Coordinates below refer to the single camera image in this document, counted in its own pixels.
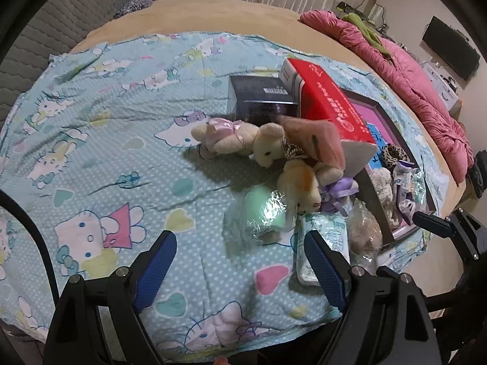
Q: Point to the pink plush rabbit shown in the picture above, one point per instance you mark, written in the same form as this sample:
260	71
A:
315	137

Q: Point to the leopard print scrunchie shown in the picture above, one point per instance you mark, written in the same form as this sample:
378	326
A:
395	156

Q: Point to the small tissue pack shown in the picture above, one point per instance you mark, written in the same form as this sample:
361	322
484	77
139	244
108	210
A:
405	190

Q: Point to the dark floral cloth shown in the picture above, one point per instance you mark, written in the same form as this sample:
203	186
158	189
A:
133	7

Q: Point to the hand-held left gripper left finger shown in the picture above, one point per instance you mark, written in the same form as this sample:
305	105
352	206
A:
156	270

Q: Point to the beige bed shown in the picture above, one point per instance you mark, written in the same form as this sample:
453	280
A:
228	15

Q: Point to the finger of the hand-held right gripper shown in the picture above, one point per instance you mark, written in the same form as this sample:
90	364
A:
433	222

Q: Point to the green puff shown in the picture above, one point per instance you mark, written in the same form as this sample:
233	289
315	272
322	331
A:
258	209

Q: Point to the green cloth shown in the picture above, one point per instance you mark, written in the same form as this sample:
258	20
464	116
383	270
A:
365	30

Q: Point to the plush bear with pink ribbon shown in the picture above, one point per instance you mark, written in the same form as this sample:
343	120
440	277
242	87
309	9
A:
228	140

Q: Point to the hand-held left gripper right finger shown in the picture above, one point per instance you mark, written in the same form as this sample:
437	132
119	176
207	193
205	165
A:
325	270

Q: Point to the plush bear with purple ribbon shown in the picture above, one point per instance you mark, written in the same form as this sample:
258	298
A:
300	182

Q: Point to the red tissue box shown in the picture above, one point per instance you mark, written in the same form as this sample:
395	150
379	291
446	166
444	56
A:
331	99

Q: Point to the dark framed pink tray box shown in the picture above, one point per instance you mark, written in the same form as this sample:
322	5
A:
365	116

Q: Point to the white floral scrunchie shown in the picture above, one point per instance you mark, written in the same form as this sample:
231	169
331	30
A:
382	186

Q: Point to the blue cartoon cat printed blanket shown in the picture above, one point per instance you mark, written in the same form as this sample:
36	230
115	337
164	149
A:
114	121

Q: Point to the pink quilt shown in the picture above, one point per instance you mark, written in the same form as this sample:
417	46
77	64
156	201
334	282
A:
430	95

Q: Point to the black box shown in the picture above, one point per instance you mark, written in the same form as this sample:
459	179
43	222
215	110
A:
258	99

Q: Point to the clear bag with brown item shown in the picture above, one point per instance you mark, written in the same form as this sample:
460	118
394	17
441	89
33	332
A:
363	235

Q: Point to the grey quilted sofa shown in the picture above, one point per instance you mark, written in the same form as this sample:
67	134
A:
57	19

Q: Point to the black monitor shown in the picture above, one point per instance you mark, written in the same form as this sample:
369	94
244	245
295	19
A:
451	47

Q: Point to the large green flower tissue pack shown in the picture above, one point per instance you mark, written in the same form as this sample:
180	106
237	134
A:
334	232

